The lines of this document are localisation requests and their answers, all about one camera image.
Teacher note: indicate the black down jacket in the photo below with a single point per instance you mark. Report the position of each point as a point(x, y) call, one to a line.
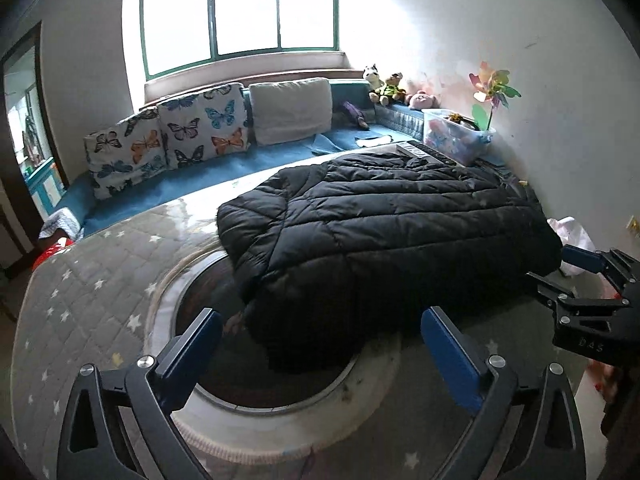
point(375, 240)

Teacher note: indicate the green framed window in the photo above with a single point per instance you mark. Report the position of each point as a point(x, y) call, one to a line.
point(240, 15)

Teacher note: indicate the hanging grey garment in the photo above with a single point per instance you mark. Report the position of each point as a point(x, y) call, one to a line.
point(32, 137)

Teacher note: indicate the clear plastic storage box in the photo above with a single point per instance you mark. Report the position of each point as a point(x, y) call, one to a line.
point(455, 137)

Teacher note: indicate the blue sofa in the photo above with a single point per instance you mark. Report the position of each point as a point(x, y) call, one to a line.
point(200, 185)

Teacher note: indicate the white pillow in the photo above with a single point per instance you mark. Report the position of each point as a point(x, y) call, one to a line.
point(290, 110)

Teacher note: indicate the red plastic stool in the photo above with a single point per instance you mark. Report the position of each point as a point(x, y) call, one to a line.
point(50, 255)

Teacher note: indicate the white knit cloth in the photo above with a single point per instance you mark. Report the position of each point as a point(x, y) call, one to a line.
point(60, 222)

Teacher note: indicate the white plastic bag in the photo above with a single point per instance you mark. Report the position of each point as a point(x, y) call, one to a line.
point(572, 240)

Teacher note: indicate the grey quilted star table cover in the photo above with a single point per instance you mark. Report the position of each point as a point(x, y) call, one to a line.
point(90, 285)

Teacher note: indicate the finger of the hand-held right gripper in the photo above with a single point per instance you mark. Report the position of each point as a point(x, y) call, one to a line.
point(555, 292)
point(582, 260)

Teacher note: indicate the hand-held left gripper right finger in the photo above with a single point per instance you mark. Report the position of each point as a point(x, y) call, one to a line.
point(450, 355)

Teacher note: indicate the butterfly print cushion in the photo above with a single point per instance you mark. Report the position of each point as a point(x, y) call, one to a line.
point(202, 125)
point(125, 155)

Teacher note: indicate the silver black keyboard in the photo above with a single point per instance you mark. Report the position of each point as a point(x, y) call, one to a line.
point(425, 151)

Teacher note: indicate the white cloth piece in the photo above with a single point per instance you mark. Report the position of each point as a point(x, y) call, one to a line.
point(375, 141)

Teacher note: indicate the pastel pinwheel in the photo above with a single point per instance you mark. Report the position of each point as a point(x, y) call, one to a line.
point(492, 87)

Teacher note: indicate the dark wooden door frame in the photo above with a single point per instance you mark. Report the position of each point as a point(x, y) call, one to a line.
point(50, 125)

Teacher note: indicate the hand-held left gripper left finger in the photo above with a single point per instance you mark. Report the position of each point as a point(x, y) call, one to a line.
point(192, 355)

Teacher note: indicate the husky plush toy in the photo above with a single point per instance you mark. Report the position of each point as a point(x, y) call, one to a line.
point(373, 77)

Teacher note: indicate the brown bear plush toy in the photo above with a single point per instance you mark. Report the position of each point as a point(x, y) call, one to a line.
point(389, 90)

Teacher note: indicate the turquoise cabinet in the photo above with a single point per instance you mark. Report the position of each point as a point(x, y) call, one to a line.
point(45, 190)

